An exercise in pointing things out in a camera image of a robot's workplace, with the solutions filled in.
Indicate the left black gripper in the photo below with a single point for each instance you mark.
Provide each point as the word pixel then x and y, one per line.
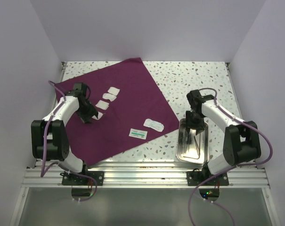
pixel 92 111

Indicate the purple cloth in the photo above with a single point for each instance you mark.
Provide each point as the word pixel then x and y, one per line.
pixel 139 99

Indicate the green white suture packet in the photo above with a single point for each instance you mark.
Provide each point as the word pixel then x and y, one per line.
pixel 138 134

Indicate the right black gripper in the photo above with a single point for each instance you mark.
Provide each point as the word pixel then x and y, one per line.
pixel 199 126

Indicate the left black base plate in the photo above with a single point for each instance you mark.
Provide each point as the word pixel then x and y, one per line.
pixel 85 178

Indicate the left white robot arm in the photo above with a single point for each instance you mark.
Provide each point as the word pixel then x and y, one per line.
pixel 49 138

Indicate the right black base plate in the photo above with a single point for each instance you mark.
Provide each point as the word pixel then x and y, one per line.
pixel 197 176

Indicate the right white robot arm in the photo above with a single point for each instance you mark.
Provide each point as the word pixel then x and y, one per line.
pixel 241 139

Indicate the steel instrument tray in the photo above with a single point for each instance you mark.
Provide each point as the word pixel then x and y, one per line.
pixel 191 155

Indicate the steel scalpel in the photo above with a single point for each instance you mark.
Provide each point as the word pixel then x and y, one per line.
pixel 186 142

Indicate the aluminium frame rail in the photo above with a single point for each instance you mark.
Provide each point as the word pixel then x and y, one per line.
pixel 146 175

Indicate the white gauze pad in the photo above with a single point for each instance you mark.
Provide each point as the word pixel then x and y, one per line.
pixel 99 115
pixel 102 105
pixel 108 96
pixel 114 91

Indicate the clear plastic syringe packet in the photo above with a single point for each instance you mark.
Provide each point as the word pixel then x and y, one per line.
pixel 157 126

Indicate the steel tweezers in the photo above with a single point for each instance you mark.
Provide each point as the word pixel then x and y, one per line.
pixel 197 146

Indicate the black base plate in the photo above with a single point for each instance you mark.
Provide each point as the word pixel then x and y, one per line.
pixel 197 176
pixel 85 178

